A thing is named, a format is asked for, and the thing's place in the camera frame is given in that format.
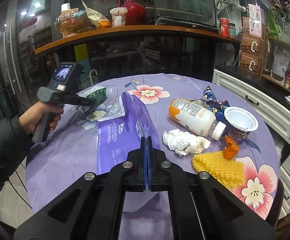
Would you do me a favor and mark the green tissue pack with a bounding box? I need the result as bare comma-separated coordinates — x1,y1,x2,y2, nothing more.
77,85,106,103

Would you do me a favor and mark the orange peel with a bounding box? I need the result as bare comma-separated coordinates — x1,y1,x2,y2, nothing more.
223,135,239,159

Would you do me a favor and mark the purple plastic tissue bag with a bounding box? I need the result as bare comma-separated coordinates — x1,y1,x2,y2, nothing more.
97,92,161,174

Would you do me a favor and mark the blue snack wrapper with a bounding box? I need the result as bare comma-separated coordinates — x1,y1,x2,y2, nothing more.
203,86,230,121

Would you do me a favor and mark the person's left hand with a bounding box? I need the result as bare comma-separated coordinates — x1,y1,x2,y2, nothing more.
19,101,64,135

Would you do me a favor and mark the yellow foam fruit net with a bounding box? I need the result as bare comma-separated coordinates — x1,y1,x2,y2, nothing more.
192,151,245,189

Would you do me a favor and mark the crumpled white tissue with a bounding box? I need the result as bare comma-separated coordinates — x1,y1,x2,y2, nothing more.
163,129,211,156

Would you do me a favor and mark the glass fruit bowl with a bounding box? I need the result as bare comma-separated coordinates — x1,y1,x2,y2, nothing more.
54,8,93,38

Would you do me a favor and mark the black chair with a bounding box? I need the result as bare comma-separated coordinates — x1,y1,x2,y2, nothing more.
266,179,284,228

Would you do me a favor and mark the snack bag on counter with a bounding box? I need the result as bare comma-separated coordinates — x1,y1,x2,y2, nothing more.
81,0,111,29

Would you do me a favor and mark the white orange drink bottle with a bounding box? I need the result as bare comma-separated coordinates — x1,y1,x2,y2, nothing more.
168,98,226,141

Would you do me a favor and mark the blue yogurt cup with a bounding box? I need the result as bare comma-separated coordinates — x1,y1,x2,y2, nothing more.
224,107,258,145

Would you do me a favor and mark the plastic drink cup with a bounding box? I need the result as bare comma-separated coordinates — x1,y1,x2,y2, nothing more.
110,7,128,27

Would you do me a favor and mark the white drawer cabinet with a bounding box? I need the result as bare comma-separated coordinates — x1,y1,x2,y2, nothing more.
213,70,290,218

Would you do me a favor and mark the wooden counter top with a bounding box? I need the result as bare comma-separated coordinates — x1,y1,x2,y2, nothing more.
35,25,240,57

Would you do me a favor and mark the red ceramic vase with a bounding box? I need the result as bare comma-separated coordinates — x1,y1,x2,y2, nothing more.
123,0,146,25

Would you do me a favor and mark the brown coffee box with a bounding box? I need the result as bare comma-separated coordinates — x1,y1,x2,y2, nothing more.
239,52,261,75
242,33,261,56

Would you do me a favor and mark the dark glass display case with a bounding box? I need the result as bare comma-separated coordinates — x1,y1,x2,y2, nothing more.
137,0,217,31

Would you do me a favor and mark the wooden shelf rack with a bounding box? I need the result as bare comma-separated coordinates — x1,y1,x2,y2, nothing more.
259,36,290,93

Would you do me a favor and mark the red tin can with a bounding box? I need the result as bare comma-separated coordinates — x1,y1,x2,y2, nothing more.
219,18,230,37

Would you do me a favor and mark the glass jar with lid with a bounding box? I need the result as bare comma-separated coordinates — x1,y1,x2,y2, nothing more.
229,22,236,39

